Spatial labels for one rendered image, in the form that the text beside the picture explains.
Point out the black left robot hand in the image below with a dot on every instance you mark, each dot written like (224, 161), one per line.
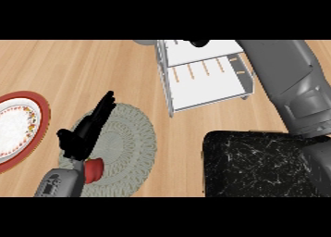
(83, 135)

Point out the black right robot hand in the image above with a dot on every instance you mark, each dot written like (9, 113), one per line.
(199, 42)

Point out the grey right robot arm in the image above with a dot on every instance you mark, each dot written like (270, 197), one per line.
(291, 83)

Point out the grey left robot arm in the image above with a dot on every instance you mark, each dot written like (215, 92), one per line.
(61, 183)

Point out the white tiered basket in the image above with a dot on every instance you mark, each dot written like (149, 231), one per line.
(204, 83)

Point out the black marble tray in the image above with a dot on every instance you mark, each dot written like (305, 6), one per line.
(249, 163)

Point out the red round charger plate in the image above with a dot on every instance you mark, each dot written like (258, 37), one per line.
(44, 123)

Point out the grey round woven placemat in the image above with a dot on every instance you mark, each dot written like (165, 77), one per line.
(127, 145)

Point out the red rounded vegetable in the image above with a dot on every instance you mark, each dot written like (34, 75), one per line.
(94, 171)

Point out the grey rounded object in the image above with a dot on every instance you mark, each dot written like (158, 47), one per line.
(145, 42)

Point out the white plate with floral rim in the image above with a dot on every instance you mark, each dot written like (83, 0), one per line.
(10, 129)

